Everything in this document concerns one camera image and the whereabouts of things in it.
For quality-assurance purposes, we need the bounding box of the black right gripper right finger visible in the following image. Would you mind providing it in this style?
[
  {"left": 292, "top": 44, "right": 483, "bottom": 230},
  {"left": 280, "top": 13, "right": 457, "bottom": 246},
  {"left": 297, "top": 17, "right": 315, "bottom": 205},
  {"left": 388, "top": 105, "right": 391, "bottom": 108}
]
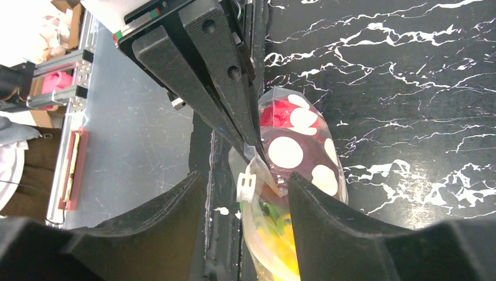
[{"left": 289, "top": 173, "right": 495, "bottom": 280}]

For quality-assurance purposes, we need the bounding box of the clear zip top bag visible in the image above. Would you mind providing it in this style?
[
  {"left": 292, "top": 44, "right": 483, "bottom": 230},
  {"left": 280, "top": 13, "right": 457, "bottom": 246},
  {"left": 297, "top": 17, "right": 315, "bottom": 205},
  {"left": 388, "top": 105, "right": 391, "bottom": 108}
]
[{"left": 229, "top": 87, "right": 348, "bottom": 280}]

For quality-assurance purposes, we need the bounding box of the yellow fake banana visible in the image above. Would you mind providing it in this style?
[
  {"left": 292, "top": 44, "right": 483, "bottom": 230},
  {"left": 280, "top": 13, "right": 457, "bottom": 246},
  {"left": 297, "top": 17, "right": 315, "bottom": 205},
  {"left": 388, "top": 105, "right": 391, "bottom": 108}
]
[{"left": 254, "top": 214, "right": 301, "bottom": 280}]

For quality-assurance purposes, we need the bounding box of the green fake pepper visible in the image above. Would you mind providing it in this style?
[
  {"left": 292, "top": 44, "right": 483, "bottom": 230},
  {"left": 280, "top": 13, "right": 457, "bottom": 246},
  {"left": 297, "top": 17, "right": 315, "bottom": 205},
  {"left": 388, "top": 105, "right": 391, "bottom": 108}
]
[{"left": 260, "top": 202, "right": 292, "bottom": 237}]

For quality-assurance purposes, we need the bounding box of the aluminium frame rail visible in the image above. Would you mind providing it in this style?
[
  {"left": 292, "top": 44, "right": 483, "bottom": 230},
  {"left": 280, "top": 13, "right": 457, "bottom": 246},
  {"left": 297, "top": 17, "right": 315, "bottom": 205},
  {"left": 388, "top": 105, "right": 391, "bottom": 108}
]
[{"left": 26, "top": 12, "right": 98, "bottom": 228}]

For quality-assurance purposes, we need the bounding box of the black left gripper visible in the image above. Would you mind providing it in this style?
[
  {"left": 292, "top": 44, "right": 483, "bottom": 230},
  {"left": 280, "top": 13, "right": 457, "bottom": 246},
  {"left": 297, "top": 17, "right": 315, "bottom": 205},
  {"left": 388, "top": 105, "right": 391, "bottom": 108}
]
[{"left": 113, "top": 1, "right": 267, "bottom": 163}]

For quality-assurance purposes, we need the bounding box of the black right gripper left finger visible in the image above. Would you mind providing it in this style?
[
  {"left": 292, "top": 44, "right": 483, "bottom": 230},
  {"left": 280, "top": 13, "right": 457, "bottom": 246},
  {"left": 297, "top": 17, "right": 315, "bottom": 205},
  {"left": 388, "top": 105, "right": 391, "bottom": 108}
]
[{"left": 1, "top": 172, "right": 204, "bottom": 280}]

